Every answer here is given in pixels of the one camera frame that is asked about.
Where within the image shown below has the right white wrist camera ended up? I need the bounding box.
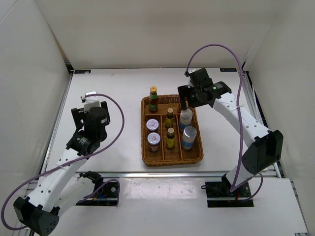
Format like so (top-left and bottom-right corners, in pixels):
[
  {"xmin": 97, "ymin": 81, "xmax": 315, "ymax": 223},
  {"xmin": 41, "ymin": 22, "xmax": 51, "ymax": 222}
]
[{"xmin": 184, "ymin": 69, "xmax": 196, "ymax": 88}]

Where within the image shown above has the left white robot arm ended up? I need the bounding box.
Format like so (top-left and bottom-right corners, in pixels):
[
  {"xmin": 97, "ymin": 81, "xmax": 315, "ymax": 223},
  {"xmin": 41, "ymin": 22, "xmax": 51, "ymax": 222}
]
[{"xmin": 13, "ymin": 99, "xmax": 110, "ymax": 236}]

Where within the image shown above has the woven wicker basket tray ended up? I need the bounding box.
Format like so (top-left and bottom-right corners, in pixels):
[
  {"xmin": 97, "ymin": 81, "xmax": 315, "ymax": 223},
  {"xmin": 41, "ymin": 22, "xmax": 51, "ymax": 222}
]
[{"xmin": 141, "ymin": 94, "xmax": 203, "ymax": 167}]

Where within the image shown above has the small yellow bottle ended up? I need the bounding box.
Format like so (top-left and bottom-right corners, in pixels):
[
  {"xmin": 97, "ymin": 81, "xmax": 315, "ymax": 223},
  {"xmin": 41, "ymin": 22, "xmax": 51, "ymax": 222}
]
[
  {"xmin": 165, "ymin": 108, "xmax": 174, "ymax": 128},
  {"xmin": 166, "ymin": 127, "xmax": 175, "ymax": 149}
]

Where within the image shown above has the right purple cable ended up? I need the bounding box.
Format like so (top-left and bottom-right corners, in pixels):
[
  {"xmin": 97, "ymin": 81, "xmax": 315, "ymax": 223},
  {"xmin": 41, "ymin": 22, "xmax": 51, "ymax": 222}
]
[{"xmin": 184, "ymin": 44, "xmax": 264, "ymax": 200}]

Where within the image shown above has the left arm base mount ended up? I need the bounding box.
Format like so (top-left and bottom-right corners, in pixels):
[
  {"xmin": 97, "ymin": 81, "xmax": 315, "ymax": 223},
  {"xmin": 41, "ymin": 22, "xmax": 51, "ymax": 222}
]
[{"xmin": 76, "ymin": 171, "xmax": 120, "ymax": 207}]

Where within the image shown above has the silver-top shaker bottle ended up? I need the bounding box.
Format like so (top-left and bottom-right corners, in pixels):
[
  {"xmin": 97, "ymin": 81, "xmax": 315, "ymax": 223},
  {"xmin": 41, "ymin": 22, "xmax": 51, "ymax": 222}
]
[
  {"xmin": 181, "ymin": 125, "xmax": 197, "ymax": 150},
  {"xmin": 179, "ymin": 108, "xmax": 193, "ymax": 133}
]

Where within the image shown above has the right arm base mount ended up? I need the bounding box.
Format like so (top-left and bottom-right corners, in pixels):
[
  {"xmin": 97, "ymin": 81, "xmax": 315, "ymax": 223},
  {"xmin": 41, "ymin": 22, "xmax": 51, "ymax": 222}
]
[{"xmin": 201, "ymin": 181, "xmax": 254, "ymax": 208}]

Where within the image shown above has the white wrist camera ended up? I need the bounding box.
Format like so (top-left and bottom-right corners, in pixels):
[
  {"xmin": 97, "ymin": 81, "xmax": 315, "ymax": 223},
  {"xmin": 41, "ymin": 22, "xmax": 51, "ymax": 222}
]
[
  {"xmin": 81, "ymin": 91, "xmax": 100, "ymax": 114},
  {"xmin": 184, "ymin": 69, "xmax": 196, "ymax": 88}
]

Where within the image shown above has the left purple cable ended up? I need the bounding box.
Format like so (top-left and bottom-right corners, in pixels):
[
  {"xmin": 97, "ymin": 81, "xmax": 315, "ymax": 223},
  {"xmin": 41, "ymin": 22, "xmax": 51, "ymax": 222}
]
[{"xmin": 0, "ymin": 93, "xmax": 125, "ymax": 231}]

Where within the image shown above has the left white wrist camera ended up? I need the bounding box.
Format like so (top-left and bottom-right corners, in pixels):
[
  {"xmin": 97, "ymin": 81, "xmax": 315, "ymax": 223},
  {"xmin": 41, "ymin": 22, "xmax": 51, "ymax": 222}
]
[{"xmin": 81, "ymin": 91, "xmax": 100, "ymax": 114}]

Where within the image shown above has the white-lid jar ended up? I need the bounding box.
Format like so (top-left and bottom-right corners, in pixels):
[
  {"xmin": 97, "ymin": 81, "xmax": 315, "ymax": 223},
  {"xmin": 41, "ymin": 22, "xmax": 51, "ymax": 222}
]
[
  {"xmin": 147, "ymin": 132, "xmax": 161, "ymax": 152},
  {"xmin": 146, "ymin": 118, "xmax": 159, "ymax": 135}
]

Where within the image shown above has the green sauce bottle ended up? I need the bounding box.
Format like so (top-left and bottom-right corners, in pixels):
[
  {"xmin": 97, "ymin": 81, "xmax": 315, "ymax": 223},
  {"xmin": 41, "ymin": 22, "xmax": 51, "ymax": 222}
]
[
  {"xmin": 181, "ymin": 101, "xmax": 189, "ymax": 110},
  {"xmin": 149, "ymin": 86, "xmax": 158, "ymax": 113}
]

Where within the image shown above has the purple cable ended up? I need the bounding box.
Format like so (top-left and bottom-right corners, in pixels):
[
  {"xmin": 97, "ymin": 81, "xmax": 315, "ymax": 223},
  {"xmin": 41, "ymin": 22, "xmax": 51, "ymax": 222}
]
[
  {"xmin": 0, "ymin": 93, "xmax": 125, "ymax": 231},
  {"xmin": 184, "ymin": 44, "xmax": 264, "ymax": 200}
]

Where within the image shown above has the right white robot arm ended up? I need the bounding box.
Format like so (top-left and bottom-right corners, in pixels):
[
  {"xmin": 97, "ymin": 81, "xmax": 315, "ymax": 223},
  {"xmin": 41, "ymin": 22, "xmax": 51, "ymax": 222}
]
[{"xmin": 178, "ymin": 68, "xmax": 284, "ymax": 197}]

